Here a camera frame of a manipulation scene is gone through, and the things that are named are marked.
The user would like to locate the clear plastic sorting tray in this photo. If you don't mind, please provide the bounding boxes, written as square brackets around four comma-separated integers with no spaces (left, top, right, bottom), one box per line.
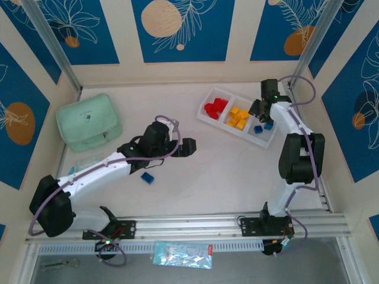
[195,86,279,149]

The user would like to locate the clear plastic wrapper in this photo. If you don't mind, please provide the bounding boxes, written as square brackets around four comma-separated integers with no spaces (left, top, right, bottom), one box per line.
[75,156,103,170]

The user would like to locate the mint green zip pouch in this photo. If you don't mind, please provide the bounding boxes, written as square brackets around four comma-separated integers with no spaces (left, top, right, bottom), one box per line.
[55,93,124,153]

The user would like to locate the light blue printed packet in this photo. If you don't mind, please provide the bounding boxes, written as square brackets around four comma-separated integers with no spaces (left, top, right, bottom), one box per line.
[152,240,214,270]

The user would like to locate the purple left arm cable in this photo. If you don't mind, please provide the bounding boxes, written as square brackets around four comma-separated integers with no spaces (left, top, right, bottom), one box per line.
[30,115,182,237]

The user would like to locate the aluminium frame post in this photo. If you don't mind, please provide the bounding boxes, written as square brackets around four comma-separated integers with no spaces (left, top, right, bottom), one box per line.
[21,0,83,93]
[288,0,346,90]

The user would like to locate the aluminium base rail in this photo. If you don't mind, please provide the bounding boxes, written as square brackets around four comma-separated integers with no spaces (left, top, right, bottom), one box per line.
[25,210,347,244]

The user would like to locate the white slotted cable duct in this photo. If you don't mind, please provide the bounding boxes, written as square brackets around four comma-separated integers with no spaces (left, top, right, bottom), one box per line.
[38,238,264,256]

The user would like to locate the aluminium side rail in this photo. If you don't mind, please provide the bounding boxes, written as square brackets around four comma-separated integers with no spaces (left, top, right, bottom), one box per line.
[283,82,334,212]

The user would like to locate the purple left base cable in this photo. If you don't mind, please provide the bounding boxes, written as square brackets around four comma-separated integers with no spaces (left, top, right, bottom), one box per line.
[95,232,129,268]

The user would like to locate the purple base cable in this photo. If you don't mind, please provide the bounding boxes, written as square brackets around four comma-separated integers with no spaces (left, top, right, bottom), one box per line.
[263,211,308,257]
[95,232,129,268]

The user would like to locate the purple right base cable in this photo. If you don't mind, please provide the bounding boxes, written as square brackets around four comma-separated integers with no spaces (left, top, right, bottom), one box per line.
[263,211,308,257]

